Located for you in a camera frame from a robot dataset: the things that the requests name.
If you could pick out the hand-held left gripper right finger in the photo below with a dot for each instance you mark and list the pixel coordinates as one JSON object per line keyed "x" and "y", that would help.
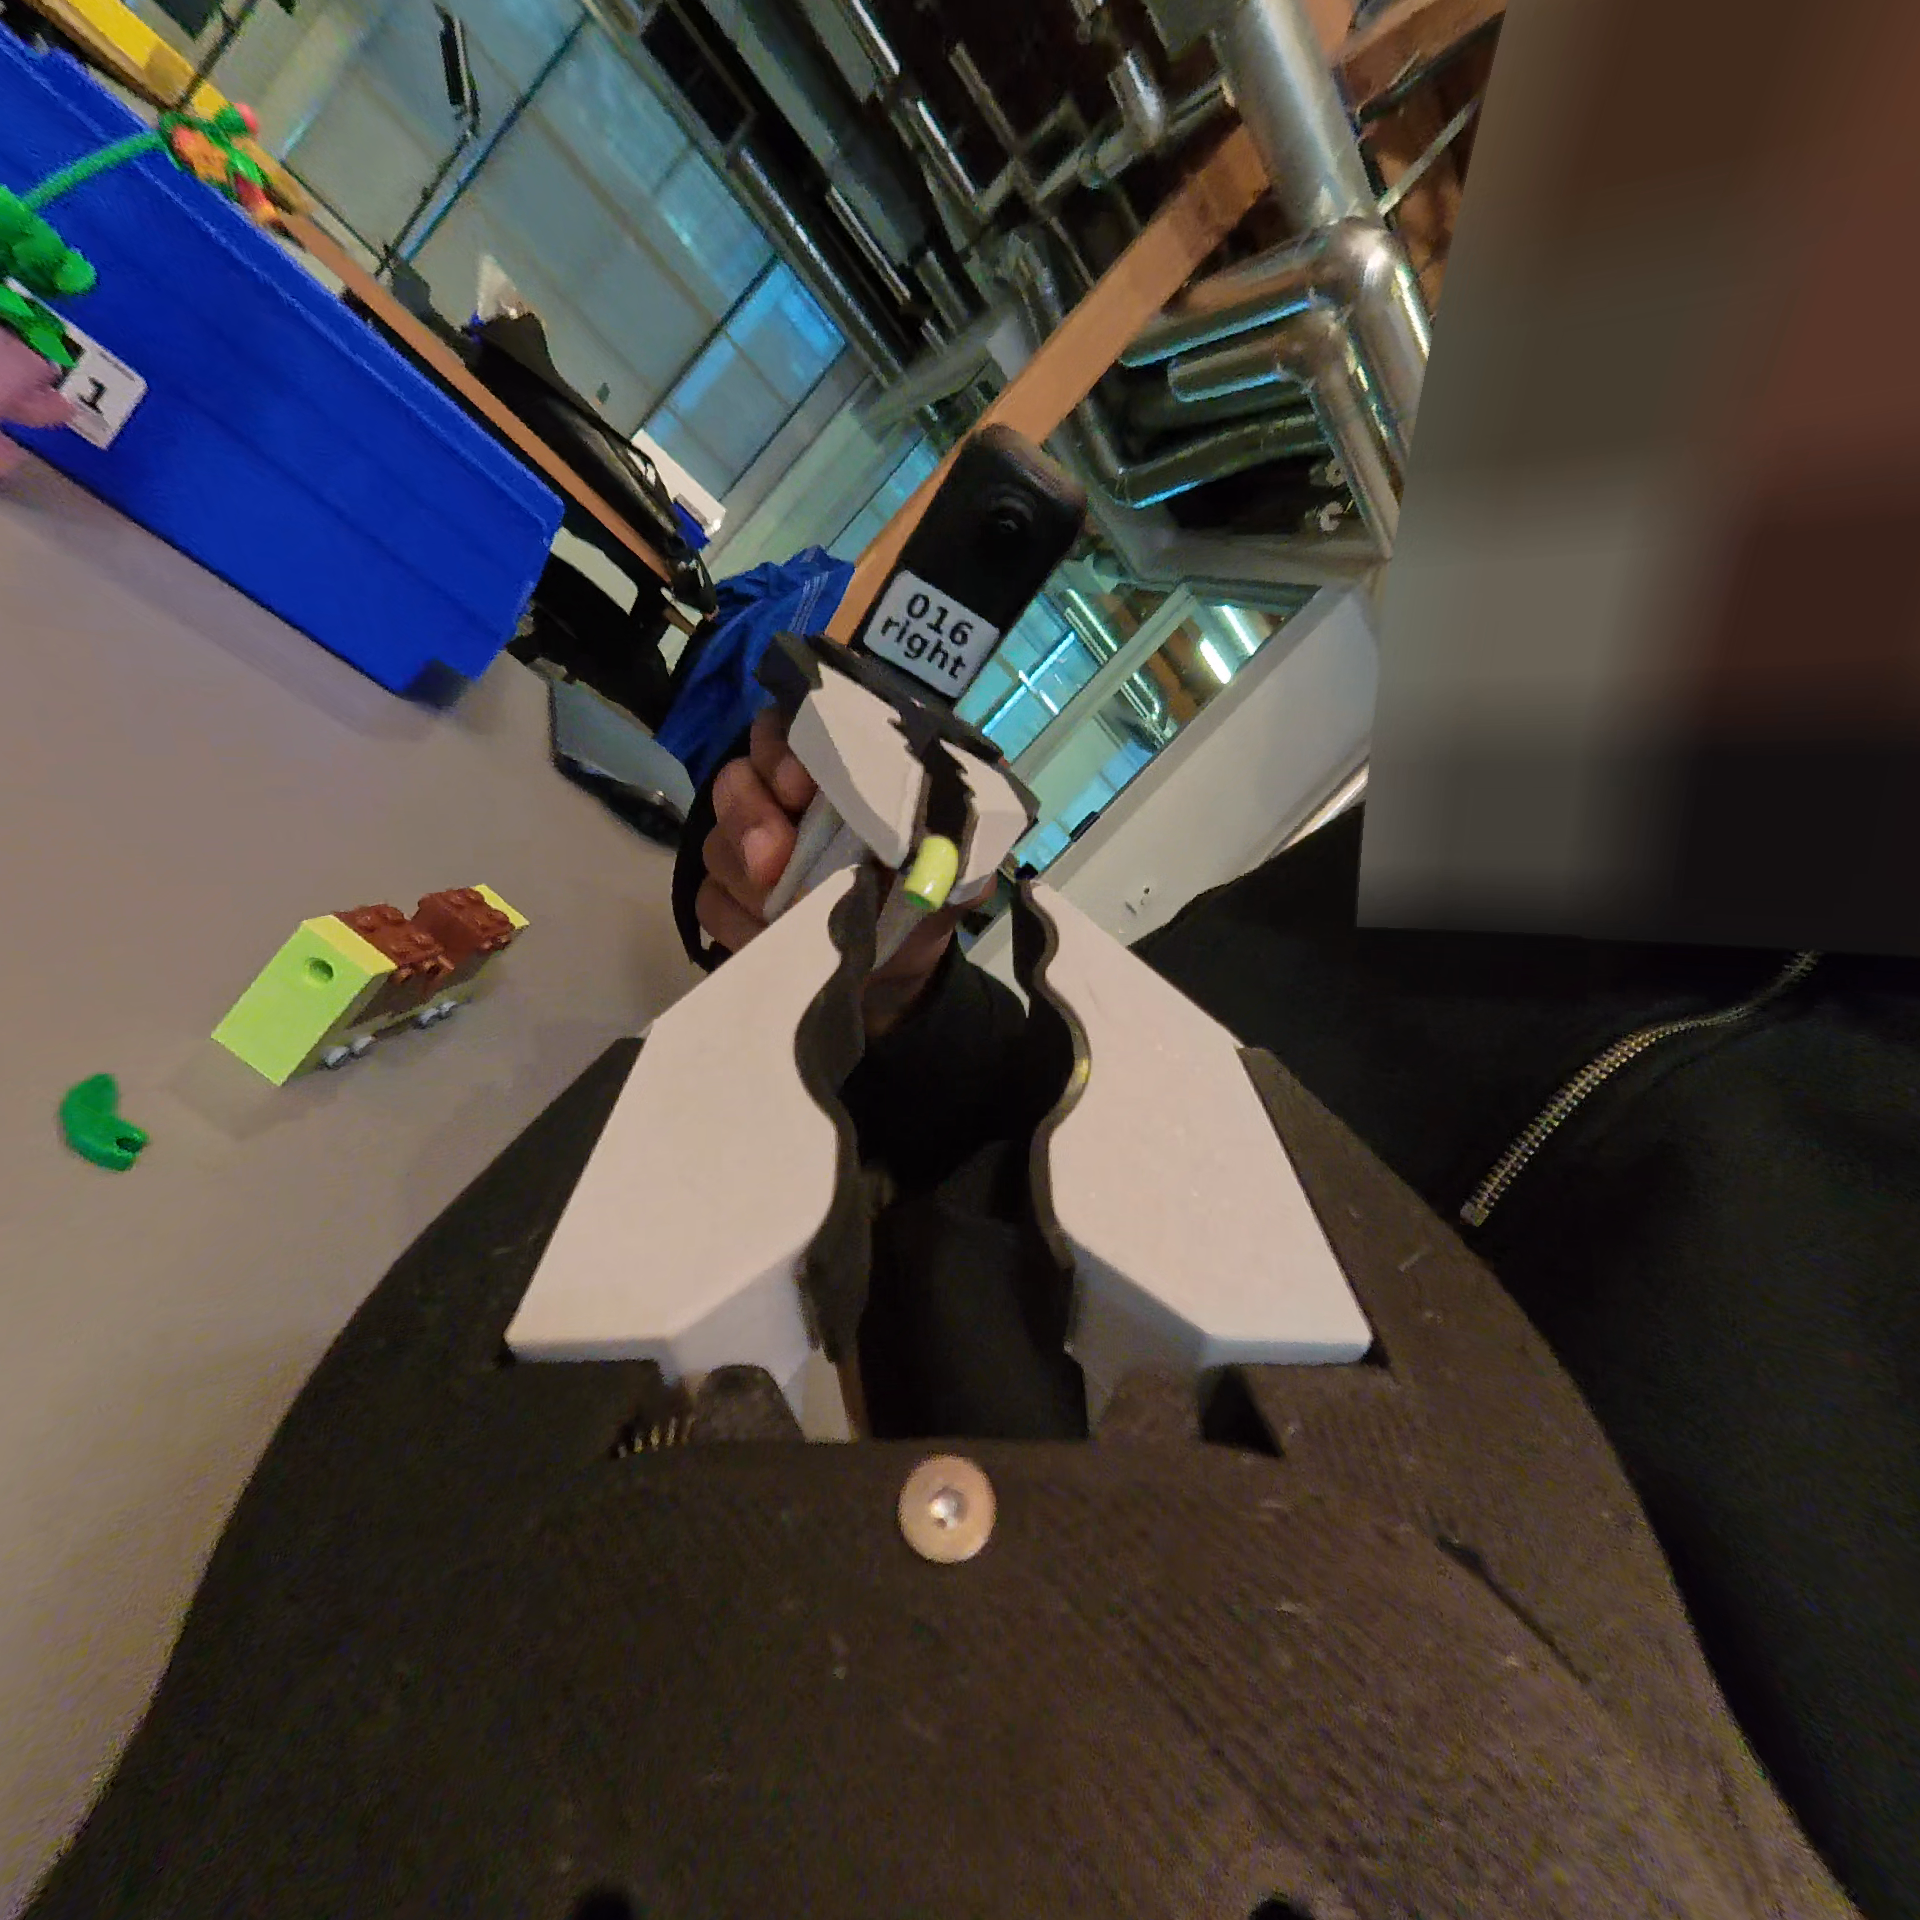
{"x": 1215, "y": 1200}

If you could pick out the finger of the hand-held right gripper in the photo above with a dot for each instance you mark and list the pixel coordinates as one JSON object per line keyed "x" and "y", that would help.
{"x": 863, "y": 772}
{"x": 991, "y": 833}

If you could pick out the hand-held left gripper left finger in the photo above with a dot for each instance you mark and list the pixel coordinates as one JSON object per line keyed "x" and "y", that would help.
{"x": 674, "y": 1200}

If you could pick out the lime horn piece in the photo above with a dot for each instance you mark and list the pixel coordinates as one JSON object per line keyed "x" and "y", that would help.
{"x": 931, "y": 872}

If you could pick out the brown and lime brick assembly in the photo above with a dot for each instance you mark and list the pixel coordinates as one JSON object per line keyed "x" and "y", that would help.
{"x": 279, "y": 1021}

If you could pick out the person's right hand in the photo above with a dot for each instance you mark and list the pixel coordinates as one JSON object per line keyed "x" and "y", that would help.
{"x": 750, "y": 841}

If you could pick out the blue jacket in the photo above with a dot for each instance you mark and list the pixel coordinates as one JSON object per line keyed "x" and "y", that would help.
{"x": 750, "y": 645}

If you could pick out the wooden beam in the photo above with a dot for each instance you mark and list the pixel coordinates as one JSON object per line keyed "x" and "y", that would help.
{"x": 1125, "y": 314}

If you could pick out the grey flat panel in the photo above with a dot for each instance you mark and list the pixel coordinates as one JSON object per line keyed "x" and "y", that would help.
{"x": 614, "y": 750}

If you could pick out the black office chair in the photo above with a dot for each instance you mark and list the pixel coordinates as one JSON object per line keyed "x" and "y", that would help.
{"x": 601, "y": 495}

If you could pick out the silver ventilation pipes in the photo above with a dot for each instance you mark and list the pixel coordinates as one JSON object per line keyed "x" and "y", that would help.
{"x": 1320, "y": 91}

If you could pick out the scatter of green leaf pieces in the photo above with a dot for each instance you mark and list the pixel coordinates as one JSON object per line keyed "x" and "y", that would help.
{"x": 91, "y": 1119}

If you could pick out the blue plastic crate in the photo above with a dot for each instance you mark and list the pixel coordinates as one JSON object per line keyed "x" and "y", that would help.
{"x": 301, "y": 451}

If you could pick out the orange brick flower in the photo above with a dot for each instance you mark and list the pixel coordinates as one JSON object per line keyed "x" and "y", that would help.
{"x": 219, "y": 151}

